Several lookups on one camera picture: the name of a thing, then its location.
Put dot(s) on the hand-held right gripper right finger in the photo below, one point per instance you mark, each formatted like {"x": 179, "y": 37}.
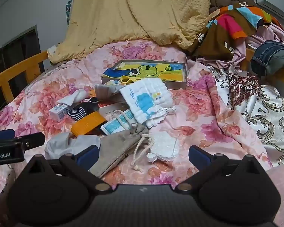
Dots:
{"x": 199, "y": 156}

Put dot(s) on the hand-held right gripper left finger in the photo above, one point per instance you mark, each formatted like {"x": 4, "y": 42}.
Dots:
{"x": 87, "y": 158}

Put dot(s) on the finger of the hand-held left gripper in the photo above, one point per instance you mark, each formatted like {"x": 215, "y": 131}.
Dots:
{"x": 34, "y": 139}
{"x": 2, "y": 134}

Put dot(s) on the white grey sock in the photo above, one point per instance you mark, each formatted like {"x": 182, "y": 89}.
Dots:
{"x": 66, "y": 146}

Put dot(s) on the orange packet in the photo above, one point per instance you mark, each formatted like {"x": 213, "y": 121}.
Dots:
{"x": 87, "y": 123}

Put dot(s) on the blue white packet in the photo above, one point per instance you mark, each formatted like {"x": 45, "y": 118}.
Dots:
{"x": 116, "y": 125}

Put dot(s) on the grey tray box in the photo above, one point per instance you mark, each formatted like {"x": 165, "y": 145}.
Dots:
{"x": 177, "y": 85}

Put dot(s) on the white quilted washcloth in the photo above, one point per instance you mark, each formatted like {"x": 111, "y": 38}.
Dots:
{"x": 146, "y": 99}

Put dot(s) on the pink floral bed sheet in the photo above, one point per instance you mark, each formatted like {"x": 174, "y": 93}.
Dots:
{"x": 191, "y": 123}

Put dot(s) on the small white box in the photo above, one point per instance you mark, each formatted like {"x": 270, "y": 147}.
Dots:
{"x": 58, "y": 112}

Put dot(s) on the dark striped sock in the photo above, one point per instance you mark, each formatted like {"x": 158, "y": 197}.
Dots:
{"x": 80, "y": 112}

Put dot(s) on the patterned white cloth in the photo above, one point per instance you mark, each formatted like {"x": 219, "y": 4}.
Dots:
{"x": 111, "y": 83}

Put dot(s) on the cream ornate patterned blanket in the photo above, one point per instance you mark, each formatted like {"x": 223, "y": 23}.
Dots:
{"x": 258, "y": 104}

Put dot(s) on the dark cabinet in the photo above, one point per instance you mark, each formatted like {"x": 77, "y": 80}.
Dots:
{"x": 16, "y": 47}

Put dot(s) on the yellow cloth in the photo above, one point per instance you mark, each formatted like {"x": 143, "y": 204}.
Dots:
{"x": 129, "y": 79}

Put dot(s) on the cartoon frog towel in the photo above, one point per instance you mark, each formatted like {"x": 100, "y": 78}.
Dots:
{"x": 144, "y": 72}

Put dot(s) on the blue jeans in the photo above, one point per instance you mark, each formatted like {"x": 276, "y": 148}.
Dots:
{"x": 272, "y": 56}

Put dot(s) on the colourful patchwork blanket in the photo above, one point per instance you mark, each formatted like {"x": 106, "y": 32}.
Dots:
{"x": 222, "y": 33}

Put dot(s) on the light pink garment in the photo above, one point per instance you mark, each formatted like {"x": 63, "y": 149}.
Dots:
{"x": 267, "y": 35}

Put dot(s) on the yellow dotted blanket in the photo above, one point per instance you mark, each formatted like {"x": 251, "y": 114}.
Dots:
{"x": 132, "y": 11}

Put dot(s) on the teal wall poster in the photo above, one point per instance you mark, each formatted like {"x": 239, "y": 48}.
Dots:
{"x": 68, "y": 7}

